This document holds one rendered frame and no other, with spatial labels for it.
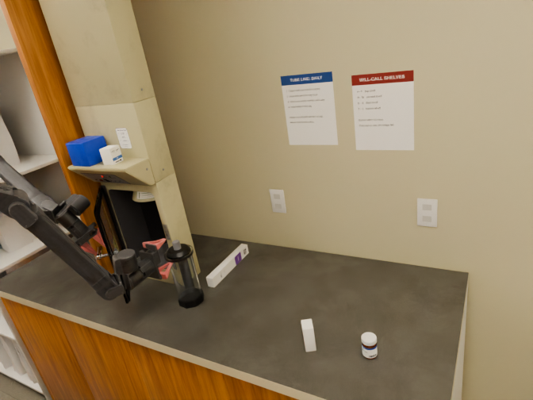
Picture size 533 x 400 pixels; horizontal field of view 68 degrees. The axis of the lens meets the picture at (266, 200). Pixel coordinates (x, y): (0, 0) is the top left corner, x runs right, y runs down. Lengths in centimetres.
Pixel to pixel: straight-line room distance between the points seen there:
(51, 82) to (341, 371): 143
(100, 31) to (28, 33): 32
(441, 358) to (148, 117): 123
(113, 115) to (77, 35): 29
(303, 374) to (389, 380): 24
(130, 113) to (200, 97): 43
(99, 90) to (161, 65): 44
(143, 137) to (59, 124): 38
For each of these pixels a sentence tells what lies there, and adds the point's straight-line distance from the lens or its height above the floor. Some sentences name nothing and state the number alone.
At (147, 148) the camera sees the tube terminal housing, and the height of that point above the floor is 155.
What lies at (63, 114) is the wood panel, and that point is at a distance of 177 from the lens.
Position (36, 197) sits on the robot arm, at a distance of 168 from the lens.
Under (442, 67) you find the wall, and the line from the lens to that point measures 144.
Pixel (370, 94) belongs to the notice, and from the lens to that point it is 150.
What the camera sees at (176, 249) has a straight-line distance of 152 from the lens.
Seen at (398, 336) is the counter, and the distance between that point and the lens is 138.
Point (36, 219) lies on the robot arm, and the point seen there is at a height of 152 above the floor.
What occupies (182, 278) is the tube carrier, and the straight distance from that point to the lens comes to 155.
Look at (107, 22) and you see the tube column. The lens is 149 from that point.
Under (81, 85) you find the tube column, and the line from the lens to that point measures 167.
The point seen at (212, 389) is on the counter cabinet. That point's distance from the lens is 155.
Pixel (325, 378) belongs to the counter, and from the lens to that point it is 126.
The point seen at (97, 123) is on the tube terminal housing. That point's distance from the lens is 166.
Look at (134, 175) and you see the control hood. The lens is 148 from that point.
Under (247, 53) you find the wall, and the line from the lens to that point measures 167.
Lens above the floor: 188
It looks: 23 degrees down
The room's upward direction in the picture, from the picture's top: 9 degrees counter-clockwise
